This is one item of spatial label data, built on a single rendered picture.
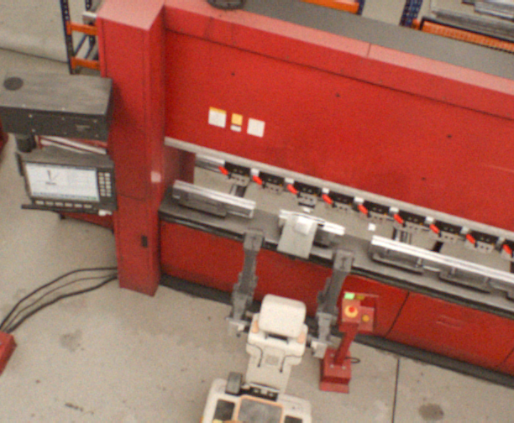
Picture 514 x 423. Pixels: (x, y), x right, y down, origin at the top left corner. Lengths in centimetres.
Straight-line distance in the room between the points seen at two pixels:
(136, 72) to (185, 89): 36
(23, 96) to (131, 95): 50
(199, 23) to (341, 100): 76
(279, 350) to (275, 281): 113
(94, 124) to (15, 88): 40
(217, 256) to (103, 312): 92
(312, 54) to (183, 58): 66
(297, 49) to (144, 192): 131
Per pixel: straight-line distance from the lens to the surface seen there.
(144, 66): 352
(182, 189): 444
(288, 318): 355
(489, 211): 402
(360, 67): 342
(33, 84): 366
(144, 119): 377
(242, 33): 346
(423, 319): 472
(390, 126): 366
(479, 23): 525
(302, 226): 431
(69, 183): 388
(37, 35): 701
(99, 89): 361
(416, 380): 512
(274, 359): 372
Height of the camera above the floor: 442
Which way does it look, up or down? 52 degrees down
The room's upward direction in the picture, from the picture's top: 9 degrees clockwise
